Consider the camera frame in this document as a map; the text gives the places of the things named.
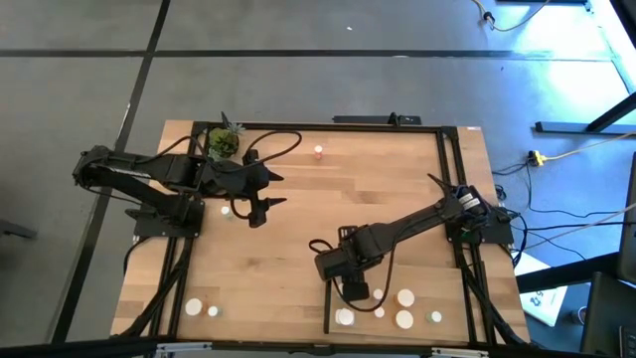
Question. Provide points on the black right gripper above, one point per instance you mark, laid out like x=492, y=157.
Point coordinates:
x=338, y=263

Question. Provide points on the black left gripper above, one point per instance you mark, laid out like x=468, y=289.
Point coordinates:
x=246, y=179

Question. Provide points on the small pink vial white cap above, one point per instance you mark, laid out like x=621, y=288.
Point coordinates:
x=318, y=150
x=377, y=294
x=379, y=312

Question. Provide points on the white bottle tablet size label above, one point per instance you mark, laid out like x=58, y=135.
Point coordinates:
x=344, y=316

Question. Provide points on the orange pill bottle white cap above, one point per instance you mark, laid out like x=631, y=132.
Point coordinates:
x=194, y=306
x=405, y=298
x=404, y=319

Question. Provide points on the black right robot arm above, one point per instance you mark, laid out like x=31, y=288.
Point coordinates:
x=422, y=219

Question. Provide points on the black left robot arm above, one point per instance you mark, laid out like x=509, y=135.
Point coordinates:
x=149, y=174

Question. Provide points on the green succulent in black pot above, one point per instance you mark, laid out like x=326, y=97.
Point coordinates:
x=223, y=143

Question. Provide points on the black mounting plate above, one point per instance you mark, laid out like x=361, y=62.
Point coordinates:
x=367, y=120

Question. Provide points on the white printed paper sheet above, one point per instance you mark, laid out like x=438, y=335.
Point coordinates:
x=544, y=303

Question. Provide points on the black desk beam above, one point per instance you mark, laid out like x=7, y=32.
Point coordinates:
x=561, y=273

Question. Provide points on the grey chair foot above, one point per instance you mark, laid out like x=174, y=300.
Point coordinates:
x=15, y=230

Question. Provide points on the black desk leg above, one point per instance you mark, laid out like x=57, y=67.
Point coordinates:
x=571, y=127

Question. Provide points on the black equipment case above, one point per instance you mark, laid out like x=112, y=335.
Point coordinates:
x=606, y=318

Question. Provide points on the grey panel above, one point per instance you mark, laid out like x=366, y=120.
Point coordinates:
x=628, y=224

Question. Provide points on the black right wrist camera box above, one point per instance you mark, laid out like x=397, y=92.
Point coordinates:
x=356, y=292

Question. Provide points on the black aluminium table frame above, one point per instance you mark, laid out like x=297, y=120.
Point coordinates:
x=348, y=126

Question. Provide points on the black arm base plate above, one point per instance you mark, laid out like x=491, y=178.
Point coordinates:
x=164, y=230
x=502, y=233

